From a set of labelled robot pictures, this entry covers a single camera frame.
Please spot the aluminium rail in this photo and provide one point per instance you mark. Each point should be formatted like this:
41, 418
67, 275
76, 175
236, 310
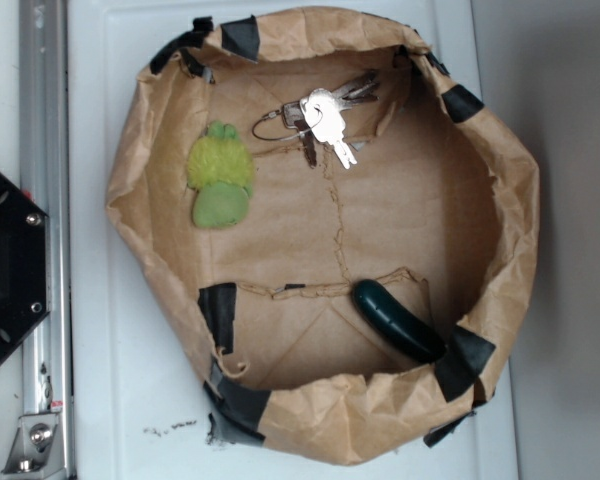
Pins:
44, 173

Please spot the metal corner bracket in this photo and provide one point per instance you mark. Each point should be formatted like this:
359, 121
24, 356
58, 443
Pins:
37, 449

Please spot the green plush toy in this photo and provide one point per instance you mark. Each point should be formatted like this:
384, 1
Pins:
220, 169

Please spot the brown paper bag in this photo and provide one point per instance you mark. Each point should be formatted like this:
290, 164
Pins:
442, 209

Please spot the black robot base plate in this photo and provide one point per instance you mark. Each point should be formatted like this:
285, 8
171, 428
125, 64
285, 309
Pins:
23, 267

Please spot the silver key bunch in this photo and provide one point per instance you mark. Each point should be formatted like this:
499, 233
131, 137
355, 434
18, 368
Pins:
318, 117

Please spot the dark green toy cucumber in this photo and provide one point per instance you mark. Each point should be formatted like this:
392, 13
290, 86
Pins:
396, 323

